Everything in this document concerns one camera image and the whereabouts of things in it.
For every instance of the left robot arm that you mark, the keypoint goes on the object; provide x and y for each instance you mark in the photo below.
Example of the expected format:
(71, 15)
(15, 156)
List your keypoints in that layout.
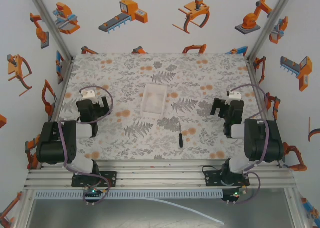
(56, 142)

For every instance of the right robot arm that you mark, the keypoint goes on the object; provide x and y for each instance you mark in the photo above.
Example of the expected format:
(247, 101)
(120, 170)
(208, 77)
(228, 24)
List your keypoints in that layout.
(262, 142)

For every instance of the black screwdriver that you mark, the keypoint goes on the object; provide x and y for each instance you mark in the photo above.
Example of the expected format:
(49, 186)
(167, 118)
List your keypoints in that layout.
(180, 140)

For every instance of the white translucent plastic bin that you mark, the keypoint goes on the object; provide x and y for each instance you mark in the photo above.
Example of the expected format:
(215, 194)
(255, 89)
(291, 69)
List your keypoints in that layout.
(153, 101)

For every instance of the floral patterned table mat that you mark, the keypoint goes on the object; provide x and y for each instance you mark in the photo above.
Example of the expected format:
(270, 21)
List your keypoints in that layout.
(160, 70)

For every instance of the circuit board with green light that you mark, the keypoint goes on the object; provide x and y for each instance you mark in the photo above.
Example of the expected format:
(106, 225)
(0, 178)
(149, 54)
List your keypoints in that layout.
(93, 193)
(233, 195)

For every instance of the white plastic tube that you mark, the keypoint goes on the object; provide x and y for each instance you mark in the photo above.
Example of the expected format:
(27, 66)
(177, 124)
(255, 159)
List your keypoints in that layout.
(190, 210)

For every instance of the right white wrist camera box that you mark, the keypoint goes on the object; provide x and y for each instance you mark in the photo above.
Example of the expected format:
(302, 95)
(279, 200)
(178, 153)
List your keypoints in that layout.
(234, 95)

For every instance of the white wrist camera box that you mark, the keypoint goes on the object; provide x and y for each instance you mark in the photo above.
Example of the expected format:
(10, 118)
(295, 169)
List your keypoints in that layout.
(88, 93)
(234, 95)

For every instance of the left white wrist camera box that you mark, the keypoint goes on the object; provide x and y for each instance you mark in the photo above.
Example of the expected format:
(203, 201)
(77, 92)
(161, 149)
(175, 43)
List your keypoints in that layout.
(88, 93)

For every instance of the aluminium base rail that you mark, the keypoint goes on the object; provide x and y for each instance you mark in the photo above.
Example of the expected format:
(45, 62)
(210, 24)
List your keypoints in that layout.
(160, 174)

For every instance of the aluminium frame post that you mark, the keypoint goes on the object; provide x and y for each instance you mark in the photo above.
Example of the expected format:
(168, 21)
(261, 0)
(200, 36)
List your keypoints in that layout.
(271, 22)
(50, 22)

